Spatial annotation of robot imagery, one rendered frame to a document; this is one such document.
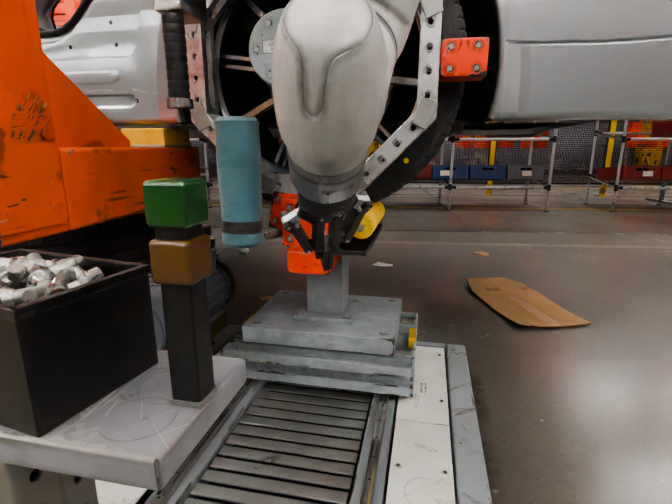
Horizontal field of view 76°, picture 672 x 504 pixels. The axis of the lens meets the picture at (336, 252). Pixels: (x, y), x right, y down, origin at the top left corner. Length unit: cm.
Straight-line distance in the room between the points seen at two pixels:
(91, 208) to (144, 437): 69
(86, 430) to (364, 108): 37
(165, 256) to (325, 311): 84
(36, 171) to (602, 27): 114
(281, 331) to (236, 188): 42
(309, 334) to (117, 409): 71
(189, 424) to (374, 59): 35
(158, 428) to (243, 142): 59
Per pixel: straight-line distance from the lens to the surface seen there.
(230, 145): 88
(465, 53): 94
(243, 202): 88
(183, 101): 82
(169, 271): 39
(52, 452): 46
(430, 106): 92
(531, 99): 110
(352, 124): 39
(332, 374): 111
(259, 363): 116
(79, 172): 102
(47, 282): 48
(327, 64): 36
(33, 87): 97
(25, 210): 93
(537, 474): 112
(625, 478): 120
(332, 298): 117
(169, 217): 38
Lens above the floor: 69
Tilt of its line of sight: 14 degrees down
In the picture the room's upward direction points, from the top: straight up
